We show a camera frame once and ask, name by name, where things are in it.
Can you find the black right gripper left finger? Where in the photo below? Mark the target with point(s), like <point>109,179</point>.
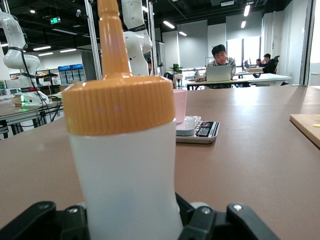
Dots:
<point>50,225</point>

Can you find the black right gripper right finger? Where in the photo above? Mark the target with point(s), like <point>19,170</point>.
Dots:
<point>212,227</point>

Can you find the white sauce bottle orange cap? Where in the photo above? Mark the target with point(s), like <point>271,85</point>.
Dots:
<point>125,162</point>

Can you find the pink plastic cup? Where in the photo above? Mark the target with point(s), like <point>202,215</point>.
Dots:
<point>180,107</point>

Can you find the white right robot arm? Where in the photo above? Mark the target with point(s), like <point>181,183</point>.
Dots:
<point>15,60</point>

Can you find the brown table cover sheet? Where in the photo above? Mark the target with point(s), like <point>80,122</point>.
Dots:
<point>250,150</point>

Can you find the silver digital kitchen scale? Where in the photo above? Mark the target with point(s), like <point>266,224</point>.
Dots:
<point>200,136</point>

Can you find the blue topped drinks fridge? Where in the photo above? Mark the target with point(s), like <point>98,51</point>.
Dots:
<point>72,73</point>

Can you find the silver laptop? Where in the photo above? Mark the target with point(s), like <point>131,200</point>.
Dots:
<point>218,73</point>

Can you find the white office desk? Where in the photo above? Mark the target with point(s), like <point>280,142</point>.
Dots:
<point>262,78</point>

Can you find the green potted plant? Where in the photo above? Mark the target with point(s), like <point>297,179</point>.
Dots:
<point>176,68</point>

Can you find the person in black jacket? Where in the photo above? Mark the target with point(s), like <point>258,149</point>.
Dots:
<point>268,65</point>

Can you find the person in plaid shirt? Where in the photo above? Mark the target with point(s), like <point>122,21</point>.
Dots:
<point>220,53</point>

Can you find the black office chair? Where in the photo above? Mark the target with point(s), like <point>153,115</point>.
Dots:
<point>276,62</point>

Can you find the ceiling light strip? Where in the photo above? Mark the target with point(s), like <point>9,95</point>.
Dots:
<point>42,48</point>
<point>247,10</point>
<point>169,24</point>

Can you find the green exit sign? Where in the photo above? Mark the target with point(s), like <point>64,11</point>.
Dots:
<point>55,20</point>

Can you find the aluminium frame post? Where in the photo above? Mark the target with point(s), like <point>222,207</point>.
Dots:
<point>92,37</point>
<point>155,15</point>

